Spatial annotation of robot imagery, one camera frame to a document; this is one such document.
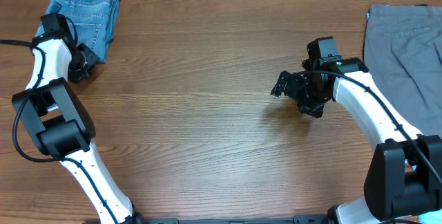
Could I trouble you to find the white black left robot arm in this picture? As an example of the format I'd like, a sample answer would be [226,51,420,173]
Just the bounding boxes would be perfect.
[12,13,144,224]

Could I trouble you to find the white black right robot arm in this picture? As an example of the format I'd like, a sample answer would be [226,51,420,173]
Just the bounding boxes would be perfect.
[271,37,441,223]

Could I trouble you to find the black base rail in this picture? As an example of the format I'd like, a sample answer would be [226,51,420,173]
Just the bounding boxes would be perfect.
[82,214,391,224]

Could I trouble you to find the grey trousers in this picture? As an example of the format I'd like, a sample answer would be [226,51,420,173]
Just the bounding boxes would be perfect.
[363,5,441,136]

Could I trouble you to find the blue denim jeans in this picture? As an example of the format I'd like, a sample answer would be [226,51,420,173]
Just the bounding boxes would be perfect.
[46,0,121,64]

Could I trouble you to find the light blue garment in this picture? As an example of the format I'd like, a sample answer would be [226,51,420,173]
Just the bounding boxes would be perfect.
[418,212,442,224]

